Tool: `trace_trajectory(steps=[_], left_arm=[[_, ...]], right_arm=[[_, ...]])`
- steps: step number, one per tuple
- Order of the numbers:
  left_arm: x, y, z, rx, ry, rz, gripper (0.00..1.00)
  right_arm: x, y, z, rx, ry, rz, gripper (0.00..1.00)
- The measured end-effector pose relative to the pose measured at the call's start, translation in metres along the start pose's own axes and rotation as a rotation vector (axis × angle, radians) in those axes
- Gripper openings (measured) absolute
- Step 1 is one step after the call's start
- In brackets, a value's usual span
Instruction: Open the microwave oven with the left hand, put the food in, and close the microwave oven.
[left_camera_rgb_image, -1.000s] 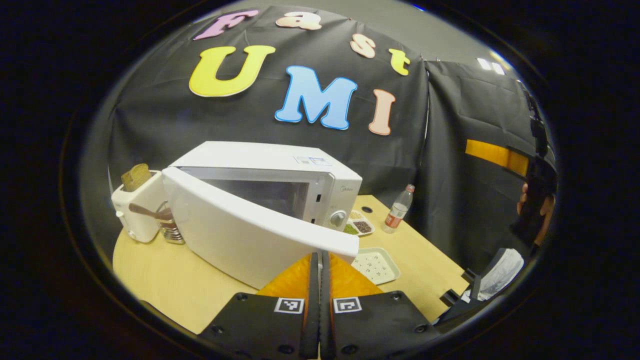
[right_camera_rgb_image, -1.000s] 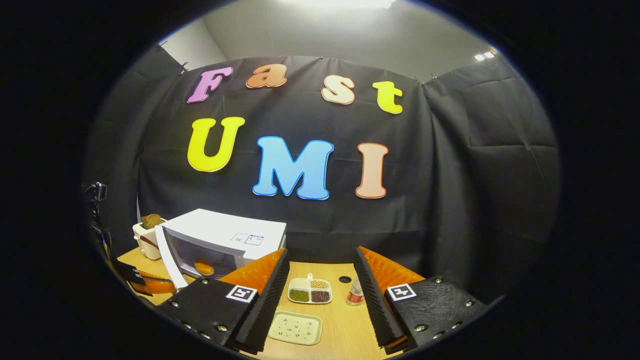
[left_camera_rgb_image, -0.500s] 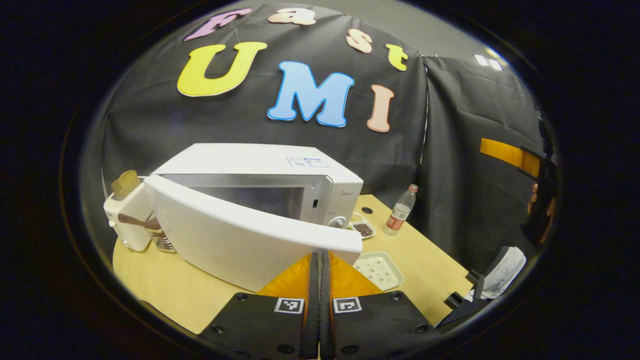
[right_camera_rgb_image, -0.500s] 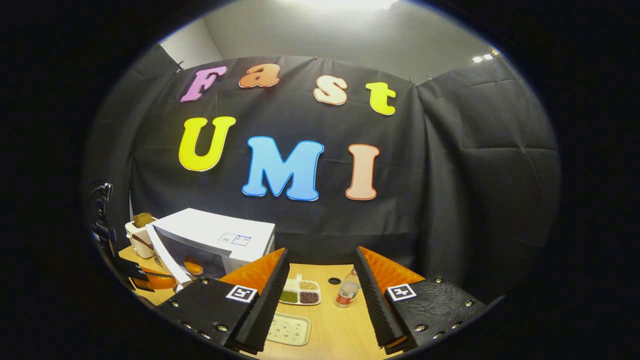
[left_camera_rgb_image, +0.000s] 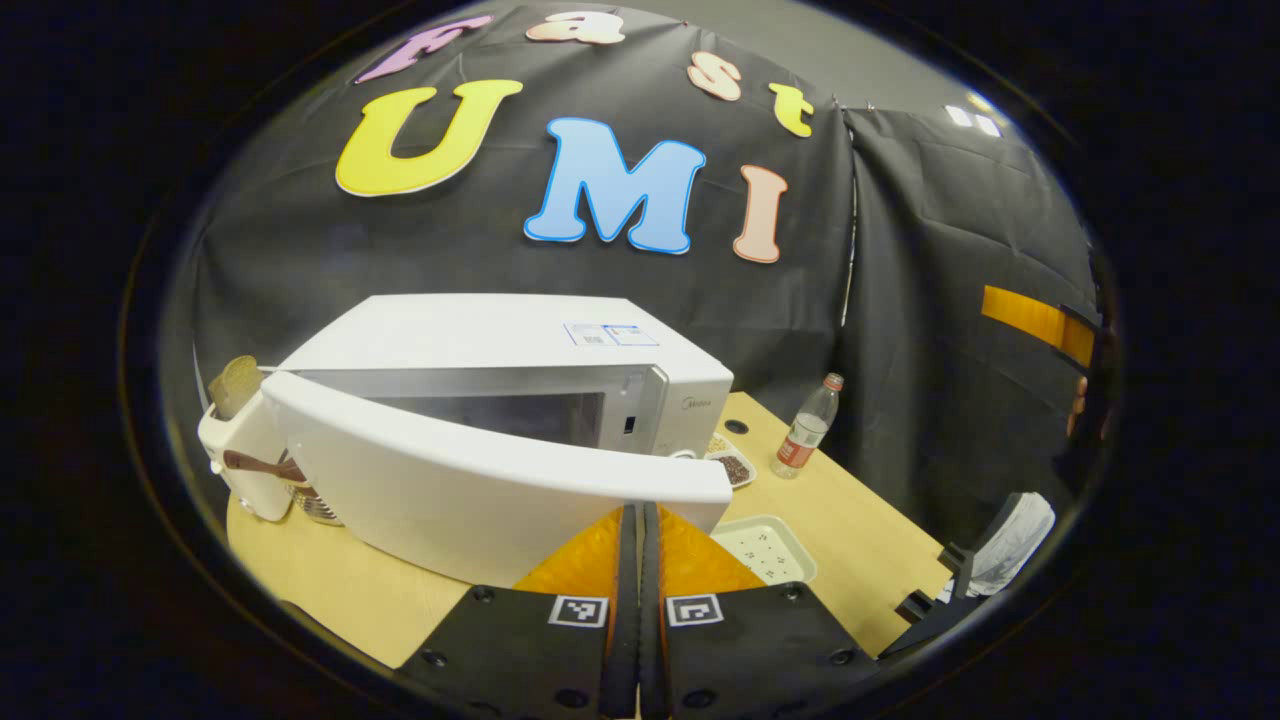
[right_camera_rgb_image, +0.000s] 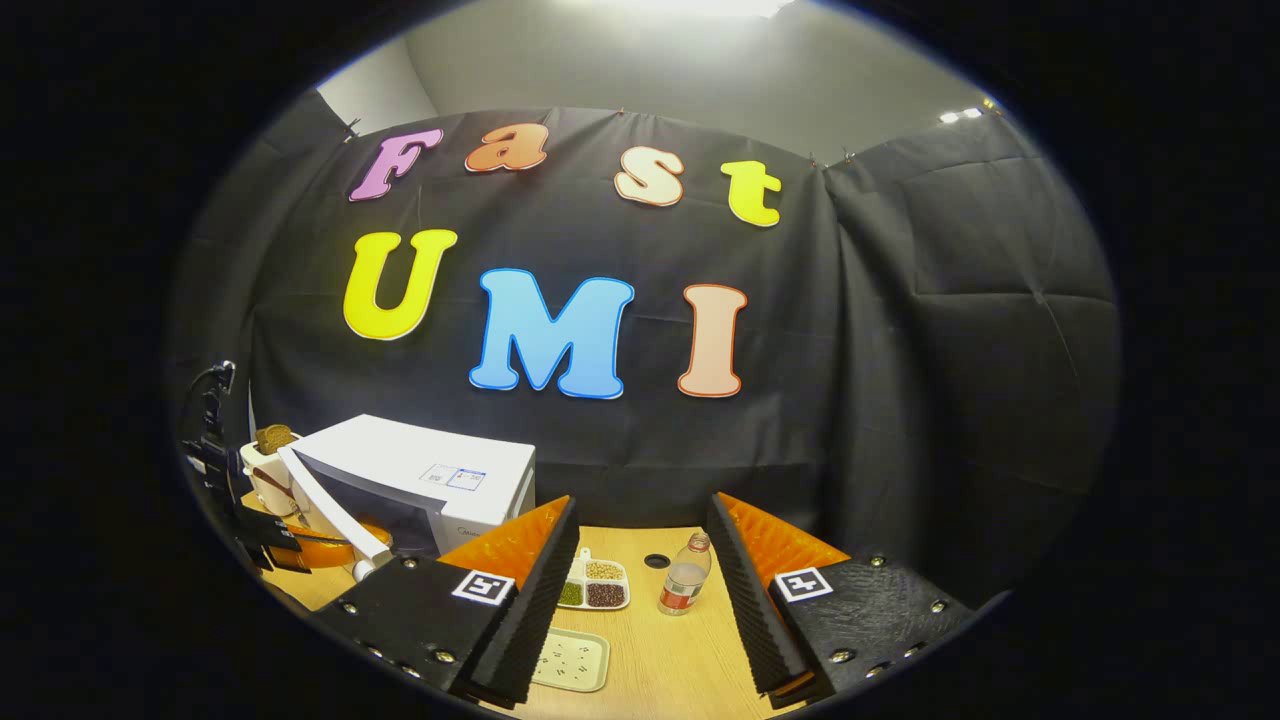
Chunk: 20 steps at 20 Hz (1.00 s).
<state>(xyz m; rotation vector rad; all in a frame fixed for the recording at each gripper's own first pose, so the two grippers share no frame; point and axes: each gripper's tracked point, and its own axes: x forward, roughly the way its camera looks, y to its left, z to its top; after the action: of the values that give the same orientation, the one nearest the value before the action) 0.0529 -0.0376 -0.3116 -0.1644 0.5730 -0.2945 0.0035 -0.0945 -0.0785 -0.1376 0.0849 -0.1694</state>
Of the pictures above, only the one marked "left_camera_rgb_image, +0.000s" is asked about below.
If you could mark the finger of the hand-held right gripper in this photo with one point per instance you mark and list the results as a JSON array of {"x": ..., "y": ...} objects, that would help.
[{"x": 1030, "y": 317}]

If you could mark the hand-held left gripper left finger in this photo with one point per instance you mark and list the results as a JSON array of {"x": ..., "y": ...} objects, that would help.
[{"x": 625, "y": 600}]

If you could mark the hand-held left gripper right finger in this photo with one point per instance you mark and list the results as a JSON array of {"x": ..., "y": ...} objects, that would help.
[{"x": 652, "y": 600}]

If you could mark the white microwave oven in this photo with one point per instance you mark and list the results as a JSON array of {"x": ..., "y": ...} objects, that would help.
[{"x": 480, "y": 330}]

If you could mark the cream square plate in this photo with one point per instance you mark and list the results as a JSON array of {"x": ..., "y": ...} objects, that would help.
[{"x": 765, "y": 550}]

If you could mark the pile of red beans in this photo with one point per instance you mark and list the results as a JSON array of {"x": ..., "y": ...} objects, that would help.
[{"x": 736, "y": 470}]

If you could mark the white divided bean tray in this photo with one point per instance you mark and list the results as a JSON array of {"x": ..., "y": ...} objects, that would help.
[{"x": 745, "y": 462}]

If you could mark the clear water bottle red label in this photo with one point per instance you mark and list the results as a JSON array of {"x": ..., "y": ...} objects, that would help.
[{"x": 800, "y": 440}]

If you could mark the white plastic bag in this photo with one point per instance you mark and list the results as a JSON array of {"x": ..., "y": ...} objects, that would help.
[{"x": 1015, "y": 540}]

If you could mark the black backdrop cloth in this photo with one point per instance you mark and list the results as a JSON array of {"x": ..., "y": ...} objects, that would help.
[{"x": 450, "y": 240}]

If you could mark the white toaster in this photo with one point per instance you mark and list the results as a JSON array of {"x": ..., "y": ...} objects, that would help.
[{"x": 245, "y": 470}]

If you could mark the brown bread slice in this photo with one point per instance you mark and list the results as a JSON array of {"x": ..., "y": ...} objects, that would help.
[{"x": 237, "y": 385}]

